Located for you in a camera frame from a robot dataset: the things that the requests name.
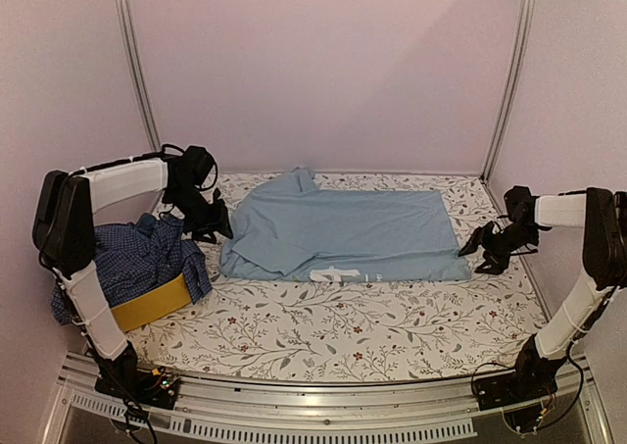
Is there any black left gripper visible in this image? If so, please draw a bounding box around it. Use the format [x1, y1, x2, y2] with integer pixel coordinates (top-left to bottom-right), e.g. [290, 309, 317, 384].
[166, 184, 235, 244]

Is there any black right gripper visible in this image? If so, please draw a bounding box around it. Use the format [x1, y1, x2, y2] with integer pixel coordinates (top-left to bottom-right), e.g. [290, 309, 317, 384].
[460, 222, 539, 274]

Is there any light blue t-shirt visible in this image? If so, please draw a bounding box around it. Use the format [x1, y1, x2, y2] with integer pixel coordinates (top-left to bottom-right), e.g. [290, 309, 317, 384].
[219, 169, 471, 282]

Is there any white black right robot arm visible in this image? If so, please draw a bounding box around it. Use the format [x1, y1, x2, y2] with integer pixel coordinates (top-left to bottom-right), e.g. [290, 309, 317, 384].
[458, 185, 626, 401]

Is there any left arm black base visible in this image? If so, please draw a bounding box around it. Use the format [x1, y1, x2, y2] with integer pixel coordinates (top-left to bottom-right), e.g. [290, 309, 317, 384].
[95, 361, 180, 410]

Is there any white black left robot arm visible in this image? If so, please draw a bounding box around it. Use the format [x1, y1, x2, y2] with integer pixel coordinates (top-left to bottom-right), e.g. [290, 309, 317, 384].
[32, 144, 232, 362]

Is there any yellow laundry basket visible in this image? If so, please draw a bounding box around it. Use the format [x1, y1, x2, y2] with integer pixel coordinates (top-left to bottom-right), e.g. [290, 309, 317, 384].
[112, 273, 192, 332]

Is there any dark blue garment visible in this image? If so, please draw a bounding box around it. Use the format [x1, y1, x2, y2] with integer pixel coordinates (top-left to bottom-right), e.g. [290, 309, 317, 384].
[135, 213, 157, 238]

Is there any blue checkered shirt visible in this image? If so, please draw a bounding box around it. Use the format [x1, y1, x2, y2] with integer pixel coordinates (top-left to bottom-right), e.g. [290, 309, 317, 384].
[49, 212, 215, 326]

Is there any floral patterned table cloth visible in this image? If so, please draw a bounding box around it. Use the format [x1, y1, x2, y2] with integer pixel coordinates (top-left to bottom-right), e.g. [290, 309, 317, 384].
[87, 172, 555, 382]

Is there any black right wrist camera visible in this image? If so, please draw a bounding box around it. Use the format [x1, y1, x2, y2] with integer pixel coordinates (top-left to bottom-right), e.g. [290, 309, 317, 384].
[504, 185, 535, 222]

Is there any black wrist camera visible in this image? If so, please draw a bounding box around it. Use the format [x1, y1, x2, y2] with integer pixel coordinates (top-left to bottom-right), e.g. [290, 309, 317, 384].
[504, 185, 535, 222]
[183, 145, 217, 186]

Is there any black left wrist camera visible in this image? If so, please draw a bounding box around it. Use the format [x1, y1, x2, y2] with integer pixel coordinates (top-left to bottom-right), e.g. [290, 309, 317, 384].
[183, 145, 217, 186]

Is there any left aluminium frame post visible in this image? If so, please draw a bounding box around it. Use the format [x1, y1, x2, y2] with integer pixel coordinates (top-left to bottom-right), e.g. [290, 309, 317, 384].
[115, 0, 163, 152]

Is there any aluminium frame post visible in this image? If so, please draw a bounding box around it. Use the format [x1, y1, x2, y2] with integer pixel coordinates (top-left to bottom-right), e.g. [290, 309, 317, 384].
[481, 0, 535, 184]
[115, 0, 163, 152]

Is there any right aluminium frame post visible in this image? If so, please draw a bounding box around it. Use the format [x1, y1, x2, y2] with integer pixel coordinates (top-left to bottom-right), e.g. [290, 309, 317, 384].
[481, 0, 535, 184]

